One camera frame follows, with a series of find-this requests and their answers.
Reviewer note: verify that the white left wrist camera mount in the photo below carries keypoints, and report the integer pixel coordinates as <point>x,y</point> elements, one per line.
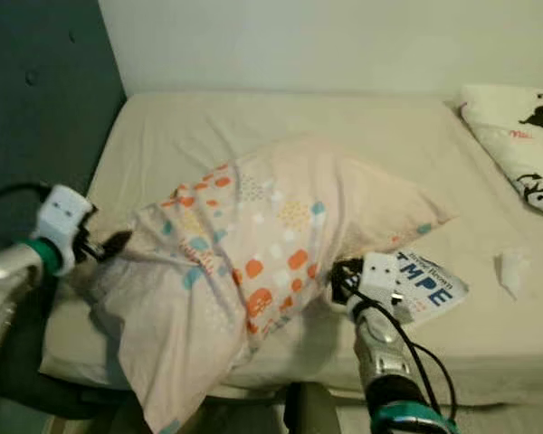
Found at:
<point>61,215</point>

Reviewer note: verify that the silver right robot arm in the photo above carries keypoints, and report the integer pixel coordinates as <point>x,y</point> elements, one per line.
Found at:
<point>385,353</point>

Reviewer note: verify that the white book blue letters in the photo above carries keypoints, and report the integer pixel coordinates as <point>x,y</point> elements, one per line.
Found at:
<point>434,285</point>

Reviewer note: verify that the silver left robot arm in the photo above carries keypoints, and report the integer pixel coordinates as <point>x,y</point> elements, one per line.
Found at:
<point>4,267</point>

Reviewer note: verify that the dark green padded headboard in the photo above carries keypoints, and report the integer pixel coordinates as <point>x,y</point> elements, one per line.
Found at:
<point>36,90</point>

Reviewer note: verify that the pink patterned pillow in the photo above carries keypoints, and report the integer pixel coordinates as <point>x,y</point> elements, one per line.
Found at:
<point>253,244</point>

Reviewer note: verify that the bed with beige sheet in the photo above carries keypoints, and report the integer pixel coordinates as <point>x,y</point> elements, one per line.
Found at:
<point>326,127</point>

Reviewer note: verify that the cream cartoon print quilt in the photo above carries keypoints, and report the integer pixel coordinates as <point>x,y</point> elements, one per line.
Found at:
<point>516,136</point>

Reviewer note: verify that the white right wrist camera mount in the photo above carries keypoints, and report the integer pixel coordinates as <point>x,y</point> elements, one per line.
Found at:
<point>380,278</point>

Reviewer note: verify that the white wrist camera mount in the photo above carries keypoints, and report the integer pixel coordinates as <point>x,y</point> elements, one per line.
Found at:
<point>61,215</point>
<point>380,278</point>

